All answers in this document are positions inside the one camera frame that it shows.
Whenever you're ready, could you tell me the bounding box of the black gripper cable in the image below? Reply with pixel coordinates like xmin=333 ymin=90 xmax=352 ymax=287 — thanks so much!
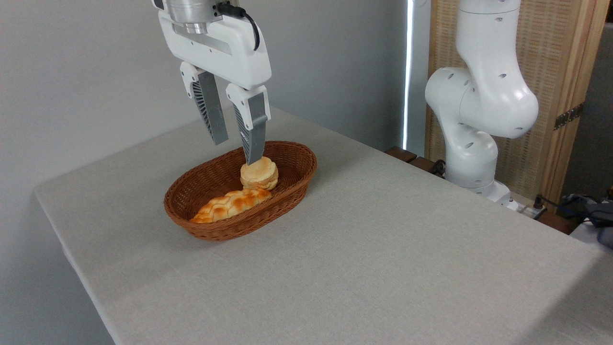
xmin=216 ymin=2 xmax=261 ymax=51

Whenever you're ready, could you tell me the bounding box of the brown wooden slat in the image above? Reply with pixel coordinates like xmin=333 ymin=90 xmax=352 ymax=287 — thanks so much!
xmin=408 ymin=156 xmax=446 ymax=179
xmin=385 ymin=146 xmax=417 ymax=163

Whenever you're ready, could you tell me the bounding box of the dark metal screen hinge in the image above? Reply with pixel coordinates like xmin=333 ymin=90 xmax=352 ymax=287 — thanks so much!
xmin=554 ymin=103 xmax=584 ymax=131

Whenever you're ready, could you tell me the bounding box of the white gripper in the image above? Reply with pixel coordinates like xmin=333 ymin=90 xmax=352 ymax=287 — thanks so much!
xmin=158 ymin=11 xmax=272 ymax=165

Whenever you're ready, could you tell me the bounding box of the long braided bread loaf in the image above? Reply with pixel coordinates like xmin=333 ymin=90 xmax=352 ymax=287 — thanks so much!
xmin=190 ymin=188 xmax=272 ymax=224

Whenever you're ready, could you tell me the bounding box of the brown wicker basket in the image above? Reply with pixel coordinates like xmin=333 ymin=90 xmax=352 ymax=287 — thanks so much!
xmin=164 ymin=140 xmax=318 ymax=242

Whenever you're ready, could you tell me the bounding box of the wooden rattan folding screen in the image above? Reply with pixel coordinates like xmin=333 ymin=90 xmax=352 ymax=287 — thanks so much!
xmin=425 ymin=0 xmax=611 ymax=207

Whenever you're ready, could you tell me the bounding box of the white power strip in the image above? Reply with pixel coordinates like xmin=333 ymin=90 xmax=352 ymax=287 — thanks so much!
xmin=507 ymin=192 xmax=547 ymax=220

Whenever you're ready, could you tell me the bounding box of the grey tablecloth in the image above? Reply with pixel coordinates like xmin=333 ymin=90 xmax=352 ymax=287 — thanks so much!
xmin=34 ymin=106 xmax=613 ymax=345

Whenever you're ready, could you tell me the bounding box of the round toasted bread bun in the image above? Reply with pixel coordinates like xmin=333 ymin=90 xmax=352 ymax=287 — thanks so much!
xmin=240 ymin=156 xmax=279 ymax=191

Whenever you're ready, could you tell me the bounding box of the black plug with cable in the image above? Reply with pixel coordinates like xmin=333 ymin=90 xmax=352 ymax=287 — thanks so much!
xmin=533 ymin=195 xmax=613 ymax=214

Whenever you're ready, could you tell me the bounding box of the dark blue-grey bundle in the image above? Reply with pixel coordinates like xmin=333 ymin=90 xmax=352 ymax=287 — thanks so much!
xmin=559 ymin=193 xmax=613 ymax=249

